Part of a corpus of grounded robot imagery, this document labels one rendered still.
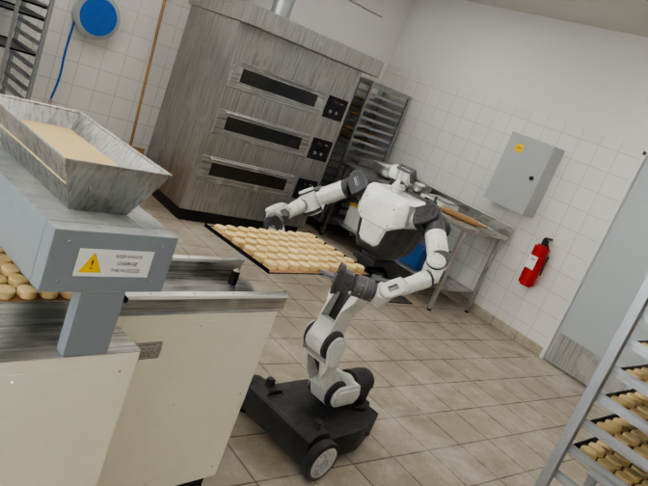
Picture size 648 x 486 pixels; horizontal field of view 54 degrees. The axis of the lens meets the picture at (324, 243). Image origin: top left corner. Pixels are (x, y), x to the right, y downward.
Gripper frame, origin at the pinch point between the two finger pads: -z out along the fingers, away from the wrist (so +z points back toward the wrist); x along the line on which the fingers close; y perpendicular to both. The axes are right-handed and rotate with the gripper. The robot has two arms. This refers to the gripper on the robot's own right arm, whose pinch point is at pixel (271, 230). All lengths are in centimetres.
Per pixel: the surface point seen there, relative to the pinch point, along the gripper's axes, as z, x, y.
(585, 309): 273, -39, 296
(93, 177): -112, 27, -46
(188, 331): -69, -24, -15
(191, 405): -60, -55, -6
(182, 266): -37.9, -14.5, -26.9
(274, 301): -43.0, -13.5, 9.2
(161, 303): -77, -14, -26
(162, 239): -107, 16, -27
